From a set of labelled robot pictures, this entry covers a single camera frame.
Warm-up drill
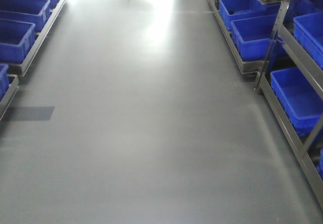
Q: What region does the right shelf rack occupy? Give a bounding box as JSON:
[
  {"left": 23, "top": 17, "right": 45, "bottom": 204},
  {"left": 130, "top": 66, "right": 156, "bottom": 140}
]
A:
[{"left": 208, "top": 0, "right": 322, "bottom": 203}]

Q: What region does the left floor shelf rack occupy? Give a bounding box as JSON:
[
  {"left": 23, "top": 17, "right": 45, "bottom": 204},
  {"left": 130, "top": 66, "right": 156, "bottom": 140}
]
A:
[{"left": 1, "top": 0, "right": 66, "bottom": 116}]

